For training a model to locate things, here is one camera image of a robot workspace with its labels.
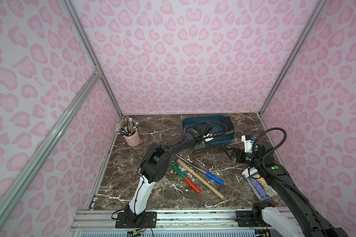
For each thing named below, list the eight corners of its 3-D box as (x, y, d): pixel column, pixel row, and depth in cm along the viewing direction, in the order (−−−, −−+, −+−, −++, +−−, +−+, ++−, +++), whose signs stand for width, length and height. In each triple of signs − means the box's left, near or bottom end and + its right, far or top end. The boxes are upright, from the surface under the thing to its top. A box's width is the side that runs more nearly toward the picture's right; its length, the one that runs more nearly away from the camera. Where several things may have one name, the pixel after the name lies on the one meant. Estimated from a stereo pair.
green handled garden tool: (169, 166, 93) (168, 162, 90) (171, 164, 94) (171, 160, 91) (198, 195, 82) (198, 192, 78) (200, 192, 83) (201, 189, 79)
